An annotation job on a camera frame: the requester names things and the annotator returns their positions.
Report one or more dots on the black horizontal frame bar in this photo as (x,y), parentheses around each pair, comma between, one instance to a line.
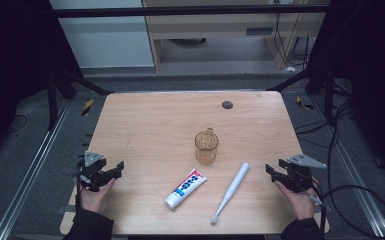
(180,11)

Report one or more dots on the black curtain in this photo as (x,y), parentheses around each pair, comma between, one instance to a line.
(373,66)
(10,66)

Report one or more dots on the grey tape strip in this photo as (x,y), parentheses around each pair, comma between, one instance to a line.
(67,209)

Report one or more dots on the person's right hand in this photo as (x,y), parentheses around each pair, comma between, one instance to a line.
(301,205)

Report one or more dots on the aluminium floor rail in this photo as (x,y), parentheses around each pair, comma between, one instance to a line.
(356,180)
(30,173)

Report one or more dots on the white toothpaste tube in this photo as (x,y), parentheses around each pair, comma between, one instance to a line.
(185,190)

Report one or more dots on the light wooden desk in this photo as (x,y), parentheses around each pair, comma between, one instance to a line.
(213,25)

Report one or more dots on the yellow black striped tape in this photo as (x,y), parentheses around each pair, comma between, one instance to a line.
(87,107)
(303,104)

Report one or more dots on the amber glass cup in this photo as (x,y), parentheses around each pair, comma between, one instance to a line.
(206,150)

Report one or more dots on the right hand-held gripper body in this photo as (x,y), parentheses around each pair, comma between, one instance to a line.
(296,178)

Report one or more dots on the white electric toothbrush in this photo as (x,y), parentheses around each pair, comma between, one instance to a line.
(235,183)

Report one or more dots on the black metal stand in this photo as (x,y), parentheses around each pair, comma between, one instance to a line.
(52,103)
(328,96)

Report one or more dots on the white cabinet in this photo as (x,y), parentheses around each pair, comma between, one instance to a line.
(106,43)

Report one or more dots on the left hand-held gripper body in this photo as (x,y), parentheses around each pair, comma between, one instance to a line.
(91,173)

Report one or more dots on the small white round object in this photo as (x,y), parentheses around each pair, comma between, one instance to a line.
(290,69)

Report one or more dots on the grey table grommet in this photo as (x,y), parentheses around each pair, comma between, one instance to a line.
(227,105)

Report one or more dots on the person's left hand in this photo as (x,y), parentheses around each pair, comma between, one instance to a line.
(94,200)

